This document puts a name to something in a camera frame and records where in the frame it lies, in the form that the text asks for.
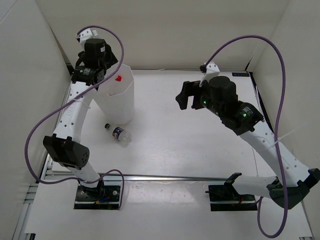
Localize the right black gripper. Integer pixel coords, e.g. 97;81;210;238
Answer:
176;80;225;118

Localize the red label plastic bottle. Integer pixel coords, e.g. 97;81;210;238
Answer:
115;75;122;82

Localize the Pepsi black cap bottle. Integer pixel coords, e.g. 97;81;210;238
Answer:
104;123;132;146

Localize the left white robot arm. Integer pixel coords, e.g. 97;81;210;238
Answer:
43;38;117;200

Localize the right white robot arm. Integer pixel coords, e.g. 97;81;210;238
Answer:
175;76;320;209

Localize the white octagonal plastic bin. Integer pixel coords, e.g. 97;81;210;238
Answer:
94;63;135;125

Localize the white zip tie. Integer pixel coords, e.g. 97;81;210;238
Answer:
266;121;310;150

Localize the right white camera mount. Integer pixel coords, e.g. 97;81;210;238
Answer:
199;61;220;87

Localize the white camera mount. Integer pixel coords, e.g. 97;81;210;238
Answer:
199;61;220;87
75;28;98;46

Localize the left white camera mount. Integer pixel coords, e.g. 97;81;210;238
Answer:
75;28;98;46

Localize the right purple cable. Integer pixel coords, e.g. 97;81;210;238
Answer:
199;35;288;238

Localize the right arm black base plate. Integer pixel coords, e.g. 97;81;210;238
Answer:
205;185;258;212

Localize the aluminium frame rail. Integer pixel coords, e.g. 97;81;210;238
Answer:
38;86;79;167

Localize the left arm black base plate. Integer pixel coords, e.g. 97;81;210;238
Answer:
73;181;123;211

